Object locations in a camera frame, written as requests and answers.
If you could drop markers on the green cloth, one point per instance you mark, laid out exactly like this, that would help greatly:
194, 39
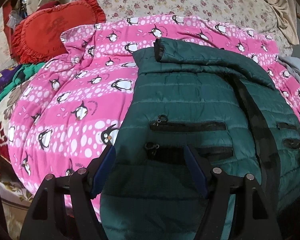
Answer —
23, 74

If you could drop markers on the beige curtain right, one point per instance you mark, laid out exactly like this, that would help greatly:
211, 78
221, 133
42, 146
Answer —
285, 11

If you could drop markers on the floral quilt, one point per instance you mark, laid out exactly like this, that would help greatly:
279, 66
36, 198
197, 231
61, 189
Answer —
254, 14

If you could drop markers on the pink penguin blanket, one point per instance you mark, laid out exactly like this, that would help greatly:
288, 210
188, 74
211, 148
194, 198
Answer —
76, 103

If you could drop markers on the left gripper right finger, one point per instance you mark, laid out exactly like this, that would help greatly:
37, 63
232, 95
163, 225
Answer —
236, 204

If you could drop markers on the dark green puffer jacket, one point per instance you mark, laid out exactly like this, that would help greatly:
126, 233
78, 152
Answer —
224, 105

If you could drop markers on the purple cloth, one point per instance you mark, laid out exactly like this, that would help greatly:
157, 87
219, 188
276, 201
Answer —
7, 75

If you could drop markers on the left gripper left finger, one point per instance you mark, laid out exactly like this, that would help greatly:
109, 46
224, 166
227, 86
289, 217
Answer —
62, 207

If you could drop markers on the grey garment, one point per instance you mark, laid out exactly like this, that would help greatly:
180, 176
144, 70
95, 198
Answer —
292, 65

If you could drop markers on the red heart ruffled pillow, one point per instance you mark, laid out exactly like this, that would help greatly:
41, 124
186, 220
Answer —
37, 38

